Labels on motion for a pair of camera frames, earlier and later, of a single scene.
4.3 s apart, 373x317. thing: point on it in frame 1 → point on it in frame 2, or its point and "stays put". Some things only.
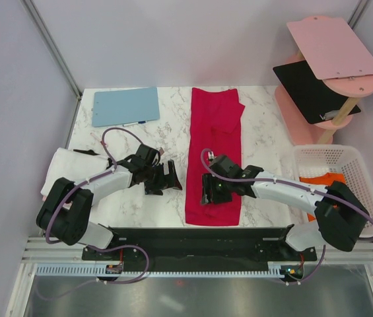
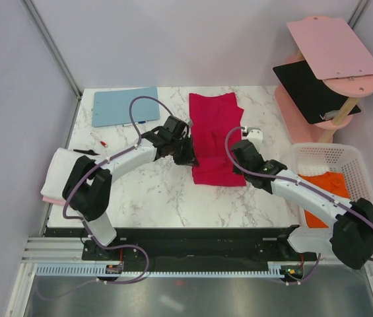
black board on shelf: [315, 98] stays put
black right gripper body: [222, 191] → [236, 170]
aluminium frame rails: [37, 250] stays put
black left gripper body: [154, 179] → [181, 150]
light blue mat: [121, 106] stays put
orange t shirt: [325, 179] stays put
